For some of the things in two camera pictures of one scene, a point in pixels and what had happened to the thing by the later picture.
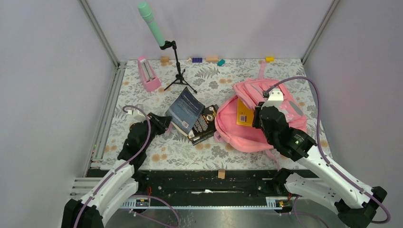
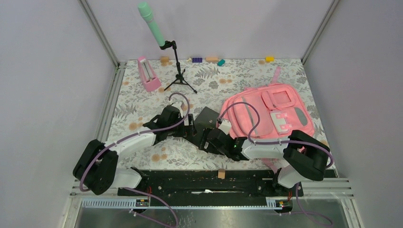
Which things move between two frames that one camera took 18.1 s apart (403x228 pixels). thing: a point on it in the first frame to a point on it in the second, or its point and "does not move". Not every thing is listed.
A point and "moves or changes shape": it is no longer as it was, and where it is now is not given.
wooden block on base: [221, 173] does not move
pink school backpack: [247, 139] moves or changes shape
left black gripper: [161, 122] to [187, 130]
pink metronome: [150, 82] does not move
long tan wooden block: [212, 58] does not move
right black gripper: [255, 123] to [204, 139]
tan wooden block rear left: [164, 59] does not move
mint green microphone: [146, 12] does not move
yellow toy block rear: [269, 59] does not move
